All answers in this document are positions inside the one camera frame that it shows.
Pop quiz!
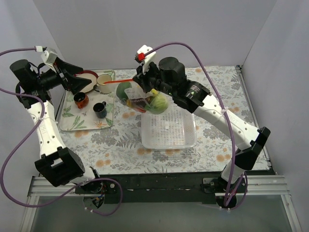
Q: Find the fake yellow banana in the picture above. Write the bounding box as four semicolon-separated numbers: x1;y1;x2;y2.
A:
151;89;159;96

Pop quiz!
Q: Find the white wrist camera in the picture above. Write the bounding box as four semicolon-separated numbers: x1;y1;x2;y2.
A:
41;47;57;66
135;45;156;74

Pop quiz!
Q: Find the floral serving tray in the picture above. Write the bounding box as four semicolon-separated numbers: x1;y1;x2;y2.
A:
58;70;115;131

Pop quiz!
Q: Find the floral table mat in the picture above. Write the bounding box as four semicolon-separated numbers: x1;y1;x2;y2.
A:
47;66;271;176

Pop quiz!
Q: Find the clear zip top bag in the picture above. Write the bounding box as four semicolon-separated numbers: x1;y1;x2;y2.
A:
108;79;169;114

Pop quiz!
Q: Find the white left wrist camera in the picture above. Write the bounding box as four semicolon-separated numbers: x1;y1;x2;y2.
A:
41;47;57;66

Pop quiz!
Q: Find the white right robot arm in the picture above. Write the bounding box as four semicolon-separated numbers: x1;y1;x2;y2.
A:
133;57;270;192

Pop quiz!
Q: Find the aluminium frame rail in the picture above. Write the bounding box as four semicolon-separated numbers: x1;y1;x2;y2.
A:
28;175;290;196

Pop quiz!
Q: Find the cream mug black handle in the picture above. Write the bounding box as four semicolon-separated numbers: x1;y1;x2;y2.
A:
93;74;112;94

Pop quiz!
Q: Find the white plastic mesh basket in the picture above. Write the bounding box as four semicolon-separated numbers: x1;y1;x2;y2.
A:
141;103;197;150

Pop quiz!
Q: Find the fake green pepper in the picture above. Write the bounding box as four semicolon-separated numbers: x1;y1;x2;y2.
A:
116;82;132;101

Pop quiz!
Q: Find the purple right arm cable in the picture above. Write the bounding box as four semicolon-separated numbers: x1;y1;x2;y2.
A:
144;41;249;211

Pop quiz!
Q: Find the fake green cabbage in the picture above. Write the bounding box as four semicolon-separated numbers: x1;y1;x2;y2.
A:
148;94;169;115

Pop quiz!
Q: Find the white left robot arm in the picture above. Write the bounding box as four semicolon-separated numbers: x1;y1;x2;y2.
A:
10;58;103;193

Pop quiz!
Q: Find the dark blue mug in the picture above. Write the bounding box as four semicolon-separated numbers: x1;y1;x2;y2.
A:
93;101;107;119

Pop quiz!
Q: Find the orange ceramic cup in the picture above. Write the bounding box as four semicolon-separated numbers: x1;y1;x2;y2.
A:
73;92;89;109

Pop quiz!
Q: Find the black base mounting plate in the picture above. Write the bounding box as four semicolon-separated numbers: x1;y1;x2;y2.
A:
74;173;249;205

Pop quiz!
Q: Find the red rimmed cream plate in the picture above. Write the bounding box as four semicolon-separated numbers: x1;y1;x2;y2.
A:
74;70;98;93

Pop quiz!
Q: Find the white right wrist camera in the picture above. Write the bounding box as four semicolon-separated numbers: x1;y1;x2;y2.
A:
135;45;156;74

